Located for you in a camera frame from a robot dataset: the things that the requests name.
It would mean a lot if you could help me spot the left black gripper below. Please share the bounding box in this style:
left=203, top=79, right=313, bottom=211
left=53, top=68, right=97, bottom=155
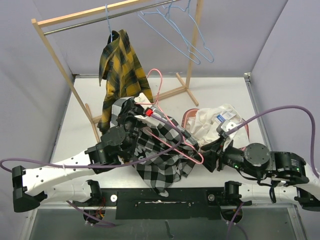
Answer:
left=115, top=99, right=150, bottom=158

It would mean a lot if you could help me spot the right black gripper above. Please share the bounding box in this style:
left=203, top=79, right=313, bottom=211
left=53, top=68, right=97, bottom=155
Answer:
left=193, top=134, right=262, bottom=178

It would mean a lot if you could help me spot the pink hanger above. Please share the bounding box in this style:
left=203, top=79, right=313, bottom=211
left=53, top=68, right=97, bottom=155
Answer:
left=137, top=68, right=204, bottom=165

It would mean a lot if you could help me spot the pink plastic laundry basket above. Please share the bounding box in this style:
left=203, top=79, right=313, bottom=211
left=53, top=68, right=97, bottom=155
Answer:
left=182, top=107, right=251, bottom=143

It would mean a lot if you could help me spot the black white checked shirt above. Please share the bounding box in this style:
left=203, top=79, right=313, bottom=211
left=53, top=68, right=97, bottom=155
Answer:
left=109, top=94, right=201, bottom=198

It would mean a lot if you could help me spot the blue hanger of white shirt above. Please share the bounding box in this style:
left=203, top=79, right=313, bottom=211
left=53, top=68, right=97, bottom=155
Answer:
left=137, top=0, right=203, bottom=64

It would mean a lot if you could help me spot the light blue wire hanger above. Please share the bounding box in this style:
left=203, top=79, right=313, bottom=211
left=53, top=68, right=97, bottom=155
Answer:
left=162, top=0, right=215, bottom=65

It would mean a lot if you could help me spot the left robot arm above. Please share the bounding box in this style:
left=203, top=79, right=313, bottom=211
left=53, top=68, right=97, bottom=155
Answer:
left=11, top=97, right=151, bottom=213

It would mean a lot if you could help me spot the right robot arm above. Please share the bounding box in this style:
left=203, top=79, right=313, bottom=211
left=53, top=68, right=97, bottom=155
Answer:
left=201, top=137, right=320, bottom=212

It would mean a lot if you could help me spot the yellow plaid shirt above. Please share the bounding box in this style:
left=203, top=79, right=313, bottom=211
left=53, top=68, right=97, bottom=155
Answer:
left=97, top=29, right=153, bottom=134

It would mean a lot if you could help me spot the blue hanger of yellow shirt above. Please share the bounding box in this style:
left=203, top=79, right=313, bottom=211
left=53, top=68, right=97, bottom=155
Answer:
left=105, top=4, right=113, bottom=44

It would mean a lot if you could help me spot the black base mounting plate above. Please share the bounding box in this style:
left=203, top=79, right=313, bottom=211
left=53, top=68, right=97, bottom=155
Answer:
left=72, top=187, right=251, bottom=221

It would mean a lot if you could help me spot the metal hanging rod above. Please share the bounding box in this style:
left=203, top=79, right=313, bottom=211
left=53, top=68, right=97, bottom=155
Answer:
left=37, top=0, right=176, bottom=36

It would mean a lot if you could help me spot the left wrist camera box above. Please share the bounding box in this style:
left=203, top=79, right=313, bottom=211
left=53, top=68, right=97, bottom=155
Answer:
left=134, top=107, right=165, bottom=127

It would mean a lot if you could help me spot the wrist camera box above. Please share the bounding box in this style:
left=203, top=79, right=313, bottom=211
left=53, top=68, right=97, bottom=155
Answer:
left=216, top=120, right=245, bottom=152
left=134, top=107, right=165, bottom=127

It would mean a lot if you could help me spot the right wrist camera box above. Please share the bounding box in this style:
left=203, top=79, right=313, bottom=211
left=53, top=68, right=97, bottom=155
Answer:
left=216, top=120, right=245, bottom=152

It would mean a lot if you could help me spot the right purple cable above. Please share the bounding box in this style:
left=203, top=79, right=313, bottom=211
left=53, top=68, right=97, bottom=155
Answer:
left=219, top=105, right=320, bottom=240

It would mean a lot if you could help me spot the wooden clothes rack frame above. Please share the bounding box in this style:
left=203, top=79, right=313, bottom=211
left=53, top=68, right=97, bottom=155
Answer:
left=30, top=0, right=206, bottom=141

